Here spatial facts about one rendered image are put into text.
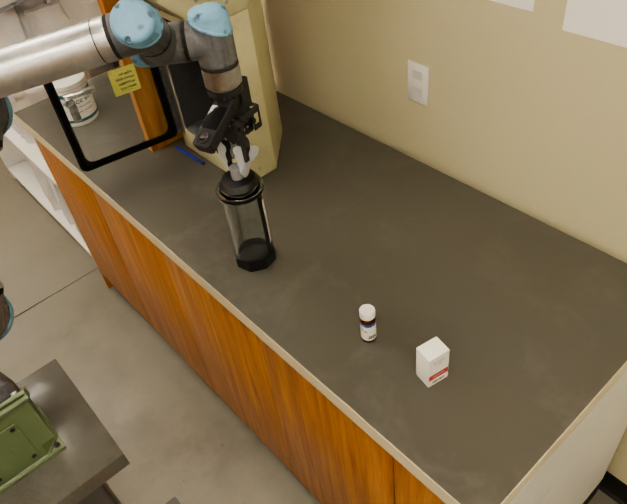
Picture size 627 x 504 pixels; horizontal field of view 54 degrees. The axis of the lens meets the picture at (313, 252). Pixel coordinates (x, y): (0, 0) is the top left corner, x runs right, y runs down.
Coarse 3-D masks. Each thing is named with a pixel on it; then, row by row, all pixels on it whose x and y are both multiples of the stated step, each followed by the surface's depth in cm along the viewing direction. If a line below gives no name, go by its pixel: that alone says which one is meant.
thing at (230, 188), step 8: (232, 168) 134; (224, 176) 137; (232, 176) 135; (240, 176) 135; (248, 176) 136; (256, 176) 136; (224, 184) 135; (232, 184) 134; (240, 184) 134; (248, 184) 134; (256, 184) 135; (224, 192) 135; (232, 192) 134; (240, 192) 134; (248, 192) 135
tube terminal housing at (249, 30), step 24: (216, 0) 141; (240, 0) 145; (240, 24) 148; (264, 24) 169; (240, 48) 152; (264, 48) 168; (168, 72) 175; (264, 72) 166; (264, 96) 165; (264, 120) 168; (192, 144) 189; (264, 144) 172; (264, 168) 177
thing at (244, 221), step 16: (256, 192) 135; (224, 208) 139; (240, 208) 136; (256, 208) 138; (240, 224) 140; (256, 224) 141; (240, 240) 143; (256, 240) 144; (240, 256) 148; (256, 256) 147
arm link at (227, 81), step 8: (224, 72) 117; (232, 72) 118; (240, 72) 121; (208, 80) 119; (216, 80) 118; (224, 80) 118; (232, 80) 119; (240, 80) 121; (208, 88) 120; (216, 88) 119; (224, 88) 119; (232, 88) 120
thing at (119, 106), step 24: (96, 72) 165; (120, 72) 169; (144, 72) 172; (72, 96) 165; (96, 96) 169; (120, 96) 172; (144, 96) 176; (72, 120) 169; (96, 120) 173; (120, 120) 176; (144, 120) 180; (96, 144) 177; (120, 144) 181
